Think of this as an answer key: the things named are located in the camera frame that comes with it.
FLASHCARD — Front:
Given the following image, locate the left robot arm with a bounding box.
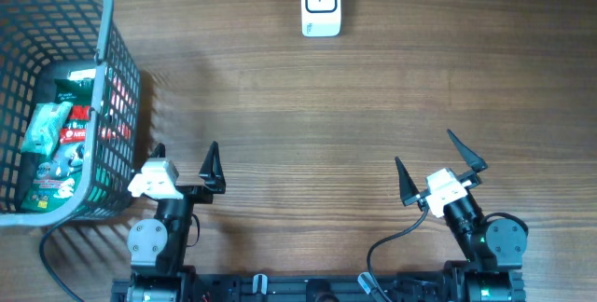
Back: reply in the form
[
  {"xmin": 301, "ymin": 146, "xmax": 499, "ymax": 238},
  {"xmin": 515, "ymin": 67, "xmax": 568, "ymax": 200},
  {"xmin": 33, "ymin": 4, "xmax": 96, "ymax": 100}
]
[{"xmin": 124, "ymin": 142, "xmax": 226, "ymax": 302}]

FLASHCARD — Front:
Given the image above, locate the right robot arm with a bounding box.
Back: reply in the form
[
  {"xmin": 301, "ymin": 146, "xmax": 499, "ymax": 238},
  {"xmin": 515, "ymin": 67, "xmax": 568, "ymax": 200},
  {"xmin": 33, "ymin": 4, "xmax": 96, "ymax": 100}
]
[{"xmin": 393, "ymin": 131, "xmax": 529, "ymax": 302}]

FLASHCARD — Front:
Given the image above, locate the green 3M gloves packet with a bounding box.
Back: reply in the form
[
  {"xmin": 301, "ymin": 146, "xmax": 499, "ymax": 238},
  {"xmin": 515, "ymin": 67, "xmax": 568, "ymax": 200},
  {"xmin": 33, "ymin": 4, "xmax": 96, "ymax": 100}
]
[{"xmin": 21, "ymin": 78, "xmax": 93, "ymax": 213}]

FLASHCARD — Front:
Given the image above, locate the grey plastic shopping basket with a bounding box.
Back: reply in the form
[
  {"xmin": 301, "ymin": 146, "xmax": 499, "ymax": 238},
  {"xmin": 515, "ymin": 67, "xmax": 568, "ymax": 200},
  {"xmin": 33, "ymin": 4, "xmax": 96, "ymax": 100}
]
[{"xmin": 1, "ymin": 0, "xmax": 141, "ymax": 227}]

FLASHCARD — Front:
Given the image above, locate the white barcode scanner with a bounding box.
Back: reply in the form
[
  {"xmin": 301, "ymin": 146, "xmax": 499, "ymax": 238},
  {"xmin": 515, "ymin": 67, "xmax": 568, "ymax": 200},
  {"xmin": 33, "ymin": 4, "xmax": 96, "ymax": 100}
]
[{"xmin": 301, "ymin": 0, "xmax": 342, "ymax": 37}]

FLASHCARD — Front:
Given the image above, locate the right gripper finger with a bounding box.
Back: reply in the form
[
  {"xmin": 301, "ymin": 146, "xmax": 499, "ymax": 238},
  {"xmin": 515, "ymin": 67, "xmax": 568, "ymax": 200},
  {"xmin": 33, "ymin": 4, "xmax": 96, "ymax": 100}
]
[
  {"xmin": 447, "ymin": 129, "xmax": 488, "ymax": 172},
  {"xmin": 395, "ymin": 157, "xmax": 420, "ymax": 206}
]

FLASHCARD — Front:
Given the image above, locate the light green wipes packet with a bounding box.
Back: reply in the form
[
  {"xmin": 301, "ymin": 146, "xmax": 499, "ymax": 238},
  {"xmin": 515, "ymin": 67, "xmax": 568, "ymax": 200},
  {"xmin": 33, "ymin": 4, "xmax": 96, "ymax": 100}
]
[{"xmin": 21, "ymin": 102, "xmax": 73, "ymax": 157}]

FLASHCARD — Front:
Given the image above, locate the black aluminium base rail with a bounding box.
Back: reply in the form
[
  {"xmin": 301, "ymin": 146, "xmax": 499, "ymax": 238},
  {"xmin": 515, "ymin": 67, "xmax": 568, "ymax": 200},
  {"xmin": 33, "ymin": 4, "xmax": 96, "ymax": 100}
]
[{"xmin": 110, "ymin": 270, "xmax": 527, "ymax": 302}]

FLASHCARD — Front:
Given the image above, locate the white green flat box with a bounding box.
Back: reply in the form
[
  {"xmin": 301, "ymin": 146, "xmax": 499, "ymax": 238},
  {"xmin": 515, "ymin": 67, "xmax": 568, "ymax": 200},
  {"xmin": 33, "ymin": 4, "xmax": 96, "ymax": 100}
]
[{"xmin": 67, "ymin": 68, "xmax": 96, "ymax": 81}]

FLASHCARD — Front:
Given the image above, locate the pink Kleenex tissue pack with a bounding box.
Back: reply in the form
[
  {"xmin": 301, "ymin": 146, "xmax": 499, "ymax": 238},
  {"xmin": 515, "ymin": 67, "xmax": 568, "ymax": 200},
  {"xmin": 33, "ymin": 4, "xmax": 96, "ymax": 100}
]
[{"xmin": 100, "ymin": 76, "xmax": 132, "ymax": 140}]

